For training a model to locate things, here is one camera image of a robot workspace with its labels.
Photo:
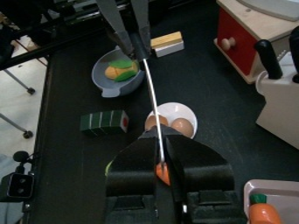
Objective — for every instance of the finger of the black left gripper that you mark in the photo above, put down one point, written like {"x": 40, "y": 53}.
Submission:
{"x": 140, "y": 23}
{"x": 115, "y": 20}

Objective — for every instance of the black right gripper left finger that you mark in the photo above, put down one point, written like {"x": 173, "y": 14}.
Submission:
{"x": 129, "y": 175}

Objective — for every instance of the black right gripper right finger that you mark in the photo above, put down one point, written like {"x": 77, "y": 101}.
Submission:
{"x": 201, "y": 175}

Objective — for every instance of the yellow and white wooden block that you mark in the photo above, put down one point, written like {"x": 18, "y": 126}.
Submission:
{"x": 167, "y": 43}

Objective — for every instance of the brown toy egg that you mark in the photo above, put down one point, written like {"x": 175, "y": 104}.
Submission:
{"x": 183, "y": 127}
{"x": 151, "y": 122}

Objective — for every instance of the yellow toy corn green husk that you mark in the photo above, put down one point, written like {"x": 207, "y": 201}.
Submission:
{"x": 116, "y": 71}

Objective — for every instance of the green striped sushi roll block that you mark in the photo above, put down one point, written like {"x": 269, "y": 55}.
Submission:
{"x": 100, "y": 122}

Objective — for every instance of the orange toy carrot green top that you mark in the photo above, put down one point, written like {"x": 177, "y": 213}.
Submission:
{"x": 263, "y": 213}

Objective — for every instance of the pale pink tray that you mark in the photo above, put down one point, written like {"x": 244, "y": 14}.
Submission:
{"x": 280, "y": 189}

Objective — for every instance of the white round plate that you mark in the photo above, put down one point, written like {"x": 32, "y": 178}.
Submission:
{"x": 176, "y": 112}

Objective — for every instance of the grey blue bowl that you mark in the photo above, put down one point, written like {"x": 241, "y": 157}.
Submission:
{"x": 112, "y": 87}

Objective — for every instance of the red wooden toy cabinet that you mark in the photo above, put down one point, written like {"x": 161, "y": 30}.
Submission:
{"x": 237, "y": 46}

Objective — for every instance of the black webcam with microphone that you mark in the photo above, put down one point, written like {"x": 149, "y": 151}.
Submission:
{"x": 17, "y": 186}

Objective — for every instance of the grey chair leg with caster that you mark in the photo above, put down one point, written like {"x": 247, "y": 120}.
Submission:
{"x": 18, "y": 81}
{"x": 14, "y": 125}

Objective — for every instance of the grey round lid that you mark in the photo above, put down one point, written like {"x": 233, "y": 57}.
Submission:
{"x": 272, "y": 7}

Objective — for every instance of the black metal frame bar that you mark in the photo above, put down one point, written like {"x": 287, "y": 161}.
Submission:
{"x": 46, "y": 48}

